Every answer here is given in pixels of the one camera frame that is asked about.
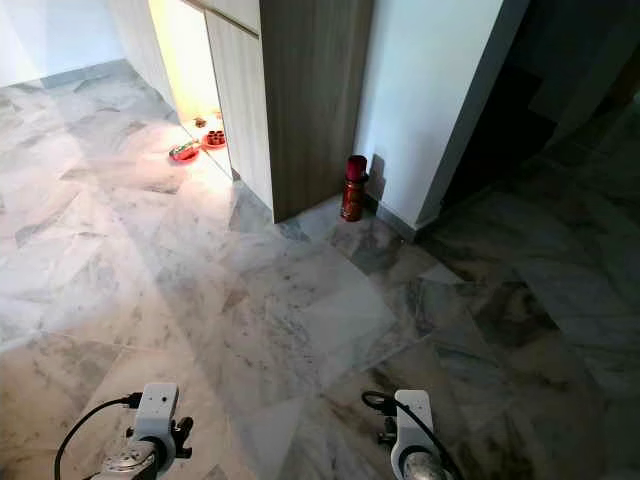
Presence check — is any red fire extinguisher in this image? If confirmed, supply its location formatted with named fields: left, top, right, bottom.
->
left=340, top=154, right=370, bottom=224

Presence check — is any red plate with cups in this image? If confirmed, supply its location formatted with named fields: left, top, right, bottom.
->
left=200, top=128, right=229, bottom=152

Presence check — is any grey wooden cabinet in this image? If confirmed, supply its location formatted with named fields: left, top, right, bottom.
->
left=105, top=0, right=377, bottom=224

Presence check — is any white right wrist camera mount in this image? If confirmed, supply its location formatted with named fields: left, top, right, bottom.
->
left=392, top=390, right=434, bottom=462

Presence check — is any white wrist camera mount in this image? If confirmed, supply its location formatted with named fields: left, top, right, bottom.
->
left=131, top=383, right=180, bottom=452
left=392, top=390, right=434, bottom=462

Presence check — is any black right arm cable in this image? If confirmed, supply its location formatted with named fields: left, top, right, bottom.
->
left=361, top=390, right=467, bottom=480

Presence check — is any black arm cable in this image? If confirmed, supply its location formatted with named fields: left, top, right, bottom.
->
left=54, top=394, right=142, bottom=480
left=361, top=390, right=467, bottom=480

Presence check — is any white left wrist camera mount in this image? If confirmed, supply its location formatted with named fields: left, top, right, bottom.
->
left=131, top=383, right=180, bottom=452

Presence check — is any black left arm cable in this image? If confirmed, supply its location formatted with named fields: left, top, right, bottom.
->
left=54, top=394, right=142, bottom=480

